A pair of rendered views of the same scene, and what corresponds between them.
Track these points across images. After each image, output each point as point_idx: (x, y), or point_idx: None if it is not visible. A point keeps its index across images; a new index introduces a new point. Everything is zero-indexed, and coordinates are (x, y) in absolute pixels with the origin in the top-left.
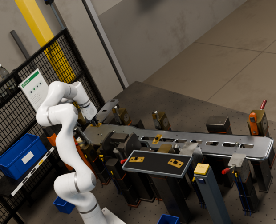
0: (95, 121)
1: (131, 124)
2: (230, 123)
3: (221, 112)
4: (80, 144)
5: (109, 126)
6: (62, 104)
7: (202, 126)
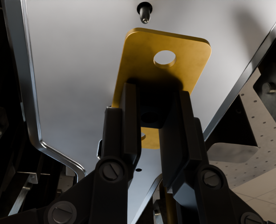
0: (169, 142)
1: (214, 145)
2: (235, 166)
3: None
4: None
5: (242, 40)
6: None
7: (254, 134)
